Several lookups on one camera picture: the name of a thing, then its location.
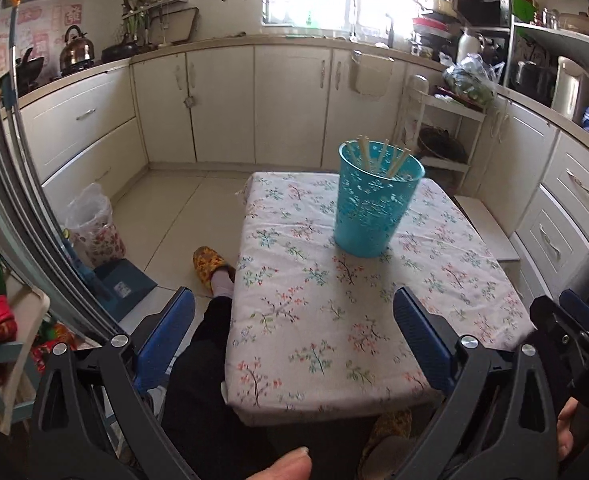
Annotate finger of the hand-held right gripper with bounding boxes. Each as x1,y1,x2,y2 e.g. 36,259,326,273
530,287,589,361

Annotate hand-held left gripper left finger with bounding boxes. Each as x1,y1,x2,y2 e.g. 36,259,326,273
29,286,196,480

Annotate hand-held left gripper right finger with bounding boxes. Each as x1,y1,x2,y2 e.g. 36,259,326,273
391,286,560,480

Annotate teal perforated plastic basket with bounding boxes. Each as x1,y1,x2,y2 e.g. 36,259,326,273
337,139,425,259

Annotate bundle of wooden chopsticks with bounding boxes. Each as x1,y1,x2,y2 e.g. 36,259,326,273
357,134,415,181

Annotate person's right hand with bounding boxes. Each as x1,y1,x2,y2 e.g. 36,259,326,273
557,396,582,461

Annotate person's left hand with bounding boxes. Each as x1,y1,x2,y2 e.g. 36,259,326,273
262,446,311,480

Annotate person's leg in black trousers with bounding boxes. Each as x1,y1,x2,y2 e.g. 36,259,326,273
160,266,370,480

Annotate blue dustpan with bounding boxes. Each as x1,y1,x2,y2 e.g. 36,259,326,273
92,259,158,321

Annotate yellow patterned slipper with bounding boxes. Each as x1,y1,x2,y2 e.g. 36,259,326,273
193,246,236,293
359,409,415,476

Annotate cream panelled drawer cabinet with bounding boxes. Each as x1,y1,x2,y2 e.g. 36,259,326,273
474,95,589,306

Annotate white step stool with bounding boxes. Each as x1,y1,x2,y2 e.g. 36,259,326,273
453,194,522,263

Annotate floral bin with plastic bag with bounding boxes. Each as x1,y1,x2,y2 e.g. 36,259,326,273
63,182,126,268

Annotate table with floral tablecloth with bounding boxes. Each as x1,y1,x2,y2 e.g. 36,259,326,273
222,171,537,413

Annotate teal and cream shelf rack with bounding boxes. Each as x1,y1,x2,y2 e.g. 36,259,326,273
0,200,50,436

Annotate dark pan in trolley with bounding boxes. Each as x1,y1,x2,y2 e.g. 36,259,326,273
418,126,470,163

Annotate white electric water boiler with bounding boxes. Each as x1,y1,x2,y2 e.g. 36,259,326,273
551,56,589,121

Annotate cream two-drawer base cabinet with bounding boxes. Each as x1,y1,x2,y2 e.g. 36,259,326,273
17,67,150,201

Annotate steel pot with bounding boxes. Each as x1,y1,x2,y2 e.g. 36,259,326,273
514,60,555,96

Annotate white trolley rack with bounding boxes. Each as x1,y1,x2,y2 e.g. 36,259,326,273
399,74,487,176

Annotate plastic bag of vegetables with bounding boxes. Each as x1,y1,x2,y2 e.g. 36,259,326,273
441,52,500,106

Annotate cream door base cabinets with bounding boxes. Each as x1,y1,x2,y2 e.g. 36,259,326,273
130,42,415,171

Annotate white countertop shelf unit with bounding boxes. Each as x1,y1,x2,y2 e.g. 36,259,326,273
504,15,589,111

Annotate white hanging door bin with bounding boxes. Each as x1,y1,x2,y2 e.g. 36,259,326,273
349,50,395,98

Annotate white thermos jug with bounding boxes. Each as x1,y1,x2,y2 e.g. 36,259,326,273
457,29,477,68

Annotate black frying pan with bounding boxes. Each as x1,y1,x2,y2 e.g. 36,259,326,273
102,40,142,63

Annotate copper kettle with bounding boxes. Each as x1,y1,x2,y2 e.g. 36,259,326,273
58,25,98,67

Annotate leaning baking tray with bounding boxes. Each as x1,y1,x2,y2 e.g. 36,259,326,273
159,7,198,43

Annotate dish rack with bowls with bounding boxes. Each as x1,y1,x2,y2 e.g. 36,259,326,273
411,0,457,56

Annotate black microwave oven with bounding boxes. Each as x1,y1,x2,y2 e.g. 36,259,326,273
453,0,512,28

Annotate chrome sink faucet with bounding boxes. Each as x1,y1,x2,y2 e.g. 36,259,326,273
347,0,361,43

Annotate grey sliding door frame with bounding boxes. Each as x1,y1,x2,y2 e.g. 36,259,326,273
0,0,125,346

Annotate blue mop handle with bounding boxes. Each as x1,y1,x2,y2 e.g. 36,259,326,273
7,0,22,116

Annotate red paper wall poster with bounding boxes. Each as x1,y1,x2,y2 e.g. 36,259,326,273
0,2,82,66

